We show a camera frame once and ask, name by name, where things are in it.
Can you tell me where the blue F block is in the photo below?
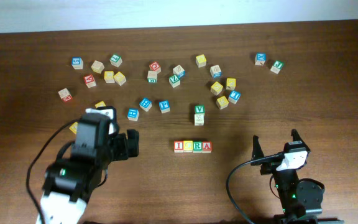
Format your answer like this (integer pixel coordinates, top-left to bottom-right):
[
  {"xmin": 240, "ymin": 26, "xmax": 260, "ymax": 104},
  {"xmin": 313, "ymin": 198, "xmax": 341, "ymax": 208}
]
[{"xmin": 139, "ymin": 98, "xmax": 152, "ymax": 112}]

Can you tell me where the wood block red side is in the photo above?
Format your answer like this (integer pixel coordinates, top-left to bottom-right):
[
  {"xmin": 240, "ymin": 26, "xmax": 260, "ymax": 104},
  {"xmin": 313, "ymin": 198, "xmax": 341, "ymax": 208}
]
[{"xmin": 58, "ymin": 88, "xmax": 73, "ymax": 102}]

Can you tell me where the yellow C block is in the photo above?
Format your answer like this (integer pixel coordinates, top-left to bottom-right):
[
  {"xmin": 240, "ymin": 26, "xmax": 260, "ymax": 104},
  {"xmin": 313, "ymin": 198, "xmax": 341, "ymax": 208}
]
[{"xmin": 183, "ymin": 140, "xmax": 193, "ymax": 152}]

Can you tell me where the green J block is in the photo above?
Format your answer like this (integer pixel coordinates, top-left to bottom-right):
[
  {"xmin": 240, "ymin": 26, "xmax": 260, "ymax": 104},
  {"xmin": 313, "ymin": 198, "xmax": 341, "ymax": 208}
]
[{"xmin": 270, "ymin": 60, "xmax": 284, "ymax": 74}]

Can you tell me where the plain wooden block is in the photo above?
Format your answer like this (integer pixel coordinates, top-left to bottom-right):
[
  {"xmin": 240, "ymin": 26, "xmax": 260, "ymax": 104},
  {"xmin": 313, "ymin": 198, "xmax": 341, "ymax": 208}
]
[{"xmin": 91, "ymin": 60, "xmax": 104, "ymax": 74}]

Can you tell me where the blue E block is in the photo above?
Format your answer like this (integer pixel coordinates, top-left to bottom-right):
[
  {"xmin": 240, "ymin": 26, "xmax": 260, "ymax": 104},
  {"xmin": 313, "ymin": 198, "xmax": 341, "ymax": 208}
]
[{"xmin": 127, "ymin": 108, "xmax": 139, "ymax": 121}]

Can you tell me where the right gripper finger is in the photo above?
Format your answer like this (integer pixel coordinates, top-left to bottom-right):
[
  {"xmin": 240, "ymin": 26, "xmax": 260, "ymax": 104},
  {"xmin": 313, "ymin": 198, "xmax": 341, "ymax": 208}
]
[
  {"xmin": 251, "ymin": 135, "xmax": 265, "ymax": 166},
  {"xmin": 291, "ymin": 129, "xmax": 303, "ymax": 142}
]

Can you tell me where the yellow block upper right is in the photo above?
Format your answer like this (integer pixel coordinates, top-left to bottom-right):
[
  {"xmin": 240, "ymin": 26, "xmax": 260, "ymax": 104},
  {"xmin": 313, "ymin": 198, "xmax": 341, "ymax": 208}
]
[{"xmin": 226, "ymin": 78, "xmax": 236, "ymax": 90}]

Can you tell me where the yellow block lower left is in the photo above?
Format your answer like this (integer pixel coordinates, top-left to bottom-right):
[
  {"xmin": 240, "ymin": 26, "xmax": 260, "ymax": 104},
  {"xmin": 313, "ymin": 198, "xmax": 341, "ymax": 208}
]
[{"xmin": 69, "ymin": 122, "xmax": 78, "ymax": 134}]

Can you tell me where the blue P block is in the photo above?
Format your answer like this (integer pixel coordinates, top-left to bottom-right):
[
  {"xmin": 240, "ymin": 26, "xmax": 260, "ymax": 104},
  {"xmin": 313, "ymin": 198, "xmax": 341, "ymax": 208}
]
[{"xmin": 158, "ymin": 100, "xmax": 170, "ymax": 113}]

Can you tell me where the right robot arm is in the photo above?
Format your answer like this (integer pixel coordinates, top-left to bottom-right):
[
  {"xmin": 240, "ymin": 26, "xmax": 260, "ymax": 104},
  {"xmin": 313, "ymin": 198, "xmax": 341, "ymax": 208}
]
[{"xmin": 251, "ymin": 129, "xmax": 325, "ymax": 223}]

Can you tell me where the blue block far left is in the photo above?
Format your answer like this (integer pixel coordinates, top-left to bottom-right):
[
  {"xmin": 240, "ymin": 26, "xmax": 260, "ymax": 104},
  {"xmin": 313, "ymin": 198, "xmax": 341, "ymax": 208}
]
[{"xmin": 71, "ymin": 57, "xmax": 84, "ymax": 70}]

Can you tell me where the blue T block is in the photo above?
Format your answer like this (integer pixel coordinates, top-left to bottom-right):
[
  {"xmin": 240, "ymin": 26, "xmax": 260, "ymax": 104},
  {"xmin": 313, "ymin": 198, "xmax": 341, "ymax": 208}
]
[{"xmin": 228, "ymin": 90, "xmax": 241, "ymax": 104}]

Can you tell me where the wood block green side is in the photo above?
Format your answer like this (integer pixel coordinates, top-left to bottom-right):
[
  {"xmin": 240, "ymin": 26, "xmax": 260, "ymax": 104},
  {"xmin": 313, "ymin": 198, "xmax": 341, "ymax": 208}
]
[{"xmin": 147, "ymin": 71, "xmax": 158, "ymax": 83}]

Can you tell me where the yellow block left pair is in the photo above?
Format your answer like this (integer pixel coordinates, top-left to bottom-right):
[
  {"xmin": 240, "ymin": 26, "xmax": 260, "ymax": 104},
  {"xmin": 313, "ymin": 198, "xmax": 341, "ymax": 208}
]
[{"xmin": 104, "ymin": 71, "xmax": 115, "ymax": 83}]

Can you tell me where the red I block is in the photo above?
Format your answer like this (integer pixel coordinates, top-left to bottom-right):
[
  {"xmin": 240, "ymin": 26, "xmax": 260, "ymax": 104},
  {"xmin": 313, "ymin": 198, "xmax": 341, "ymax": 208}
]
[{"xmin": 174, "ymin": 141, "xmax": 184, "ymax": 153}]

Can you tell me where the green V block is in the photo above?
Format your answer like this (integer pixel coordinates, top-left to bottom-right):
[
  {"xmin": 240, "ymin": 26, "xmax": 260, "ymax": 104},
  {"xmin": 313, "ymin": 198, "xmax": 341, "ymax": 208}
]
[{"xmin": 194, "ymin": 105, "xmax": 205, "ymax": 126}]

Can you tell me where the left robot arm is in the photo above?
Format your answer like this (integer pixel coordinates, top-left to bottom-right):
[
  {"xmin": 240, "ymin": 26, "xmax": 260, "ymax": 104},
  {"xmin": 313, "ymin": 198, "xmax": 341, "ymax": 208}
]
[{"xmin": 37, "ymin": 108, "xmax": 139, "ymax": 223}]

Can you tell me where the green Z block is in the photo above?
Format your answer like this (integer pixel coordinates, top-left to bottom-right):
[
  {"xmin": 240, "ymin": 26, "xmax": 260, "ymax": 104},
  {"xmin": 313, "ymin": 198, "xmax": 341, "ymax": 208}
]
[{"xmin": 169, "ymin": 75, "xmax": 181, "ymax": 88}]

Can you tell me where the green L block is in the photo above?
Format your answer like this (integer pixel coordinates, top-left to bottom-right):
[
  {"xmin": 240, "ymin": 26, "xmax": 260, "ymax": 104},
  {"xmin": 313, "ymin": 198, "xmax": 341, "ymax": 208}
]
[{"xmin": 109, "ymin": 54, "xmax": 122, "ymax": 67}]

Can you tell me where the yellow block top centre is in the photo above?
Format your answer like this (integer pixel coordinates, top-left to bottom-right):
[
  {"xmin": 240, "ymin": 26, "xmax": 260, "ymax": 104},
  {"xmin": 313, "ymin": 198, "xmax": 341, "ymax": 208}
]
[{"xmin": 196, "ymin": 54, "xmax": 207, "ymax": 68}]

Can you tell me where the yellow block lower right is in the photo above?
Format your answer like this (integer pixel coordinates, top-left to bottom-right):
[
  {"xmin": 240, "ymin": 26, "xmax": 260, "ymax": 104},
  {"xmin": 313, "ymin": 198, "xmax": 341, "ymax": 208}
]
[{"xmin": 216, "ymin": 96, "xmax": 229, "ymax": 110}]

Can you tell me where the yellow block right pair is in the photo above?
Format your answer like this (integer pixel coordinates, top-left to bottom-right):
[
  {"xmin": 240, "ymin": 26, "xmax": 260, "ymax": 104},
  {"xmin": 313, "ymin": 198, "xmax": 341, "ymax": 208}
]
[{"xmin": 113, "ymin": 72, "xmax": 126, "ymax": 86}]

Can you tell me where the wood block blue front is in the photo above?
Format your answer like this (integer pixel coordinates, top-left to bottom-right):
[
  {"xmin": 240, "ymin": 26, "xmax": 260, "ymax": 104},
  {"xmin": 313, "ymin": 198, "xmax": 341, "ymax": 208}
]
[{"xmin": 210, "ymin": 65, "xmax": 222, "ymax": 78}]

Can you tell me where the red A block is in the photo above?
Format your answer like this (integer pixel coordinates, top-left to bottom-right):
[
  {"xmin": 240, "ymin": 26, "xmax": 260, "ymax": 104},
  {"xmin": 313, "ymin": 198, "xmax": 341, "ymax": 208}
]
[{"xmin": 202, "ymin": 141, "xmax": 213, "ymax": 153}]

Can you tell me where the red G block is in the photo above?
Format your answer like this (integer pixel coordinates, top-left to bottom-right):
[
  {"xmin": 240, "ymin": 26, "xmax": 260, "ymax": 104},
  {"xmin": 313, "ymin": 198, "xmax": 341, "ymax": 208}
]
[{"xmin": 149, "ymin": 61, "xmax": 161, "ymax": 73}]

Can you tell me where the green R block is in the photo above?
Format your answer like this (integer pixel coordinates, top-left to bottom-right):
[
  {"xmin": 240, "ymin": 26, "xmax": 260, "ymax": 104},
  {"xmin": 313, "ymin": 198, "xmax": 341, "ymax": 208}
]
[{"xmin": 193, "ymin": 141, "xmax": 203, "ymax": 153}]

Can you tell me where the yellow block centre right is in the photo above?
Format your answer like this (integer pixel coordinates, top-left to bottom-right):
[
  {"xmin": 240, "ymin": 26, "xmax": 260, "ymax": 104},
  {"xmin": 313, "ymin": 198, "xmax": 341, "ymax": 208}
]
[{"xmin": 210, "ymin": 82, "xmax": 223, "ymax": 96}]

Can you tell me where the wood block blue side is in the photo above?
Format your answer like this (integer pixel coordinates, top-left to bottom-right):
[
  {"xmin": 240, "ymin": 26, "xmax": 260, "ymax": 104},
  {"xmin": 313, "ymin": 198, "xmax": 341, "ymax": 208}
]
[{"xmin": 173, "ymin": 65, "xmax": 185, "ymax": 79}]

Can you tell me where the blue X block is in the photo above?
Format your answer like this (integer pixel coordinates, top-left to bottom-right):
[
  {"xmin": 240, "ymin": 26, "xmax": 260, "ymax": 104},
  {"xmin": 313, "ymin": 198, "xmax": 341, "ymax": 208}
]
[{"xmin": 254, "ymin": 53, "xmax": 267, "ymax": 66}]

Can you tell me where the yellow block mid left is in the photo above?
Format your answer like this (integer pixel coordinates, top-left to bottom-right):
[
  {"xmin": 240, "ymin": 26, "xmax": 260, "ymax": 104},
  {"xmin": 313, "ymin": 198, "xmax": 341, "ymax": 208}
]
[{"xmin": 95, "ymin": 101, "xmax": 106, "ymax": 108}]

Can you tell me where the red K block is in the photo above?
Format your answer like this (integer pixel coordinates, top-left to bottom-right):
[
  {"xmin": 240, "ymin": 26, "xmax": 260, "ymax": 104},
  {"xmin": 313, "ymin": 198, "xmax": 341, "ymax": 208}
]
[{"xmin": 83, "ymin": 74, "xmax": 96, "ymax": 88}]

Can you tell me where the yellow block pair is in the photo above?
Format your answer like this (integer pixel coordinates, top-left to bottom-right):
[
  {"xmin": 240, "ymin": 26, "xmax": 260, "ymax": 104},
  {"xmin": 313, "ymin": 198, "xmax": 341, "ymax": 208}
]
[
  {"xmin": 104, "ymin": 71, "xmax": 115, "ymax": 83},
  {"xmin": 113, "ymin": 72, "xmax": 126, "ymax": 86}
]

